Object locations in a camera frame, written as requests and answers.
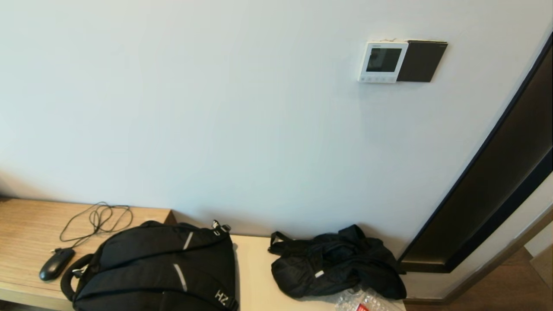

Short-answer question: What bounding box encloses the white wall thermostat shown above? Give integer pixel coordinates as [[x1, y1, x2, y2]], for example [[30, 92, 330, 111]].
[[357, 41, 409, 83]]

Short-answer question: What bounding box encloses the small black fabric bag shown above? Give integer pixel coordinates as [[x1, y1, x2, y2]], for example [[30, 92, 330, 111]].
[[268, 224, 407, 301]]

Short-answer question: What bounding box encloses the cream low cabinet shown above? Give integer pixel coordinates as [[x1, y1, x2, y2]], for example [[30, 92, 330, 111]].
[[231, 235, 407, 311]]

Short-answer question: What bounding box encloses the black backpack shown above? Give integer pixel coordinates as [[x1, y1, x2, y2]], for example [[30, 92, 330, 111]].
[[60, 220, 239, 311]]

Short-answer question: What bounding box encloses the clear plastic bottle red label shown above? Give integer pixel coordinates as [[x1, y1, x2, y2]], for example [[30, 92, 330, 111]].
[[335, 287, 400, 311]]

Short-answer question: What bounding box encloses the brown wooden baseboard strip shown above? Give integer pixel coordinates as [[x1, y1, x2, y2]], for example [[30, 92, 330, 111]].
[[404, 210, 553, 305]]

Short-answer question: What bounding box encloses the black computer mouse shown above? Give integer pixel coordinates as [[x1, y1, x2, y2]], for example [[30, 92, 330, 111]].
[[39, 248, 76, 282]]

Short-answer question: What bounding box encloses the light wooden desk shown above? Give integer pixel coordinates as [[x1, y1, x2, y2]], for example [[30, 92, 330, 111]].
[[0, 198, 177, 311]]

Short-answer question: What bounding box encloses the dark brown wall switch plate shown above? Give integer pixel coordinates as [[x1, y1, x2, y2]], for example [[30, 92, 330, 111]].
[[397, 40, 448, 83]]

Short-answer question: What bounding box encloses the thin black mouse cable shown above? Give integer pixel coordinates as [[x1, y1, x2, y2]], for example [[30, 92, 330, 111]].
[[51, 202, 133, 254]]

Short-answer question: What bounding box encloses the dark door frame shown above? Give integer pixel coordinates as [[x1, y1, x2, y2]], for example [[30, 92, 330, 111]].
[[397, 32, 553, 273]]

